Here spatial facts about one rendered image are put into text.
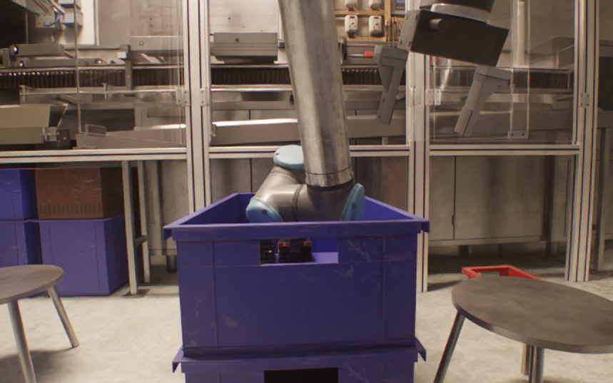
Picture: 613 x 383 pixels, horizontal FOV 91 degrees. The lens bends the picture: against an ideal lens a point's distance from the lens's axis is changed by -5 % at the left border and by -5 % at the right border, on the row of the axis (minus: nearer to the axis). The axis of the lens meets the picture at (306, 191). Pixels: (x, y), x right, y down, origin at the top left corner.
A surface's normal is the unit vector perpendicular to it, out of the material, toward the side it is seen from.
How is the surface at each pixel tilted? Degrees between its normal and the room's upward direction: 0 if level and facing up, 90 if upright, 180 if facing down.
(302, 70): 108
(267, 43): 90
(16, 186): 90
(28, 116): 79
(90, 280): 90
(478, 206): 90
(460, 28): 114
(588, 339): 0
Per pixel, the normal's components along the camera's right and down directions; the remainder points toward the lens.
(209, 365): 0.05, 0.07
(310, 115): -0.45, 0.39
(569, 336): -0.02, -1.00
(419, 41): 0.10, 0.47
